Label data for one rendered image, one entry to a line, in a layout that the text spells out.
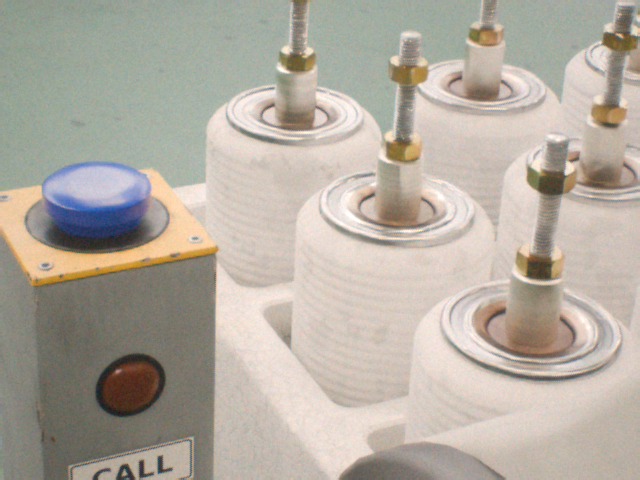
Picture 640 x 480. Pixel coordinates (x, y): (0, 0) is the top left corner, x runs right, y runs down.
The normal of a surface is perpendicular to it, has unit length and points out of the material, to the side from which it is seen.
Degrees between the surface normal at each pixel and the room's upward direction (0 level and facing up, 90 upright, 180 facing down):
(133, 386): 87
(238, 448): 90
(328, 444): 0
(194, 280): 90
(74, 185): 0
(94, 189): 0
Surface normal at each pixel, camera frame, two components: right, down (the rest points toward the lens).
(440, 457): -0.11, -0.98
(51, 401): 0.43, 0.45
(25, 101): 0.04, -0.87
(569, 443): -0.89, 0.18
